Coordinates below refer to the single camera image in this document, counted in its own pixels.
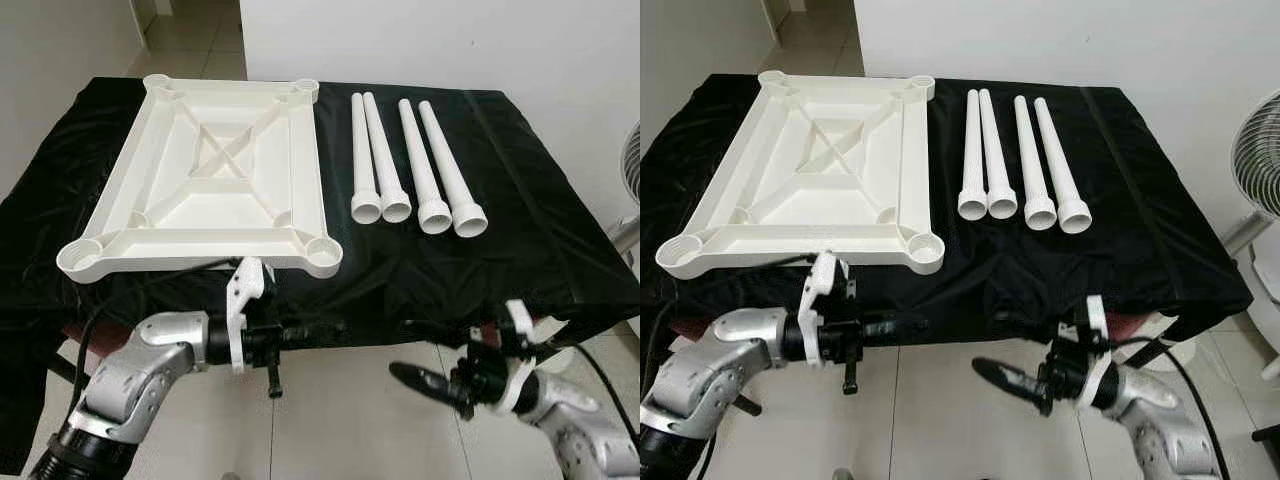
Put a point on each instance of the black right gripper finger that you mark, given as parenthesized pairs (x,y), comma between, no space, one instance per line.
(425,380)
(1010,375)
(440,330)
(1025,325)

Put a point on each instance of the white plastic table leg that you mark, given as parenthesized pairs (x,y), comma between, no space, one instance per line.
(1030,165)
(447,165)
(420,165)
(995,160)
(383,160)
(970,150)
(1058,165)
(362,150)

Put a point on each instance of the white plastic table top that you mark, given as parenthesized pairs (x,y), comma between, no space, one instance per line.
(150,140)
(760,140)

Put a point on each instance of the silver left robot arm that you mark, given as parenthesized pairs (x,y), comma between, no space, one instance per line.
(130,370)
(730,360)

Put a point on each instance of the black tablecloth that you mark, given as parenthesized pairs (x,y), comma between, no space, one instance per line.
(560,200)
(1150,200)

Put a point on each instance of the white standing fan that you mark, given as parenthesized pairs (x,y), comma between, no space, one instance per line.
(1262,160)
(632,160)

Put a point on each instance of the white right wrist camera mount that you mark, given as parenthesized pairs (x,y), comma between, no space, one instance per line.
(1098,385)
(515,395)

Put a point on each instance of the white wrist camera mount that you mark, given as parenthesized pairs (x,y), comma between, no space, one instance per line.
(515,395)
(815,300)
(240,300)
(1098,385)

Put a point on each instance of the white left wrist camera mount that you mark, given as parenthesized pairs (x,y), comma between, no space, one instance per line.
(240,300)
(815,300)

